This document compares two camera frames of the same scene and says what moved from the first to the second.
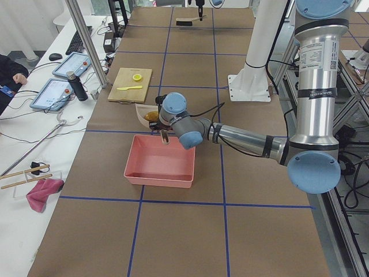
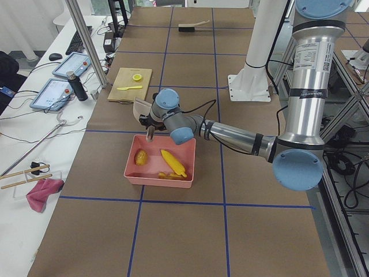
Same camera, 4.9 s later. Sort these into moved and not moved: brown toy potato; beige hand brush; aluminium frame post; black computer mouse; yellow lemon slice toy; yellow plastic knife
Moved: beige hand brush; brown toy potato
Not moved: aluminium frame post; yellow lemon slice toy; yellow plastic knife; black computer mouse
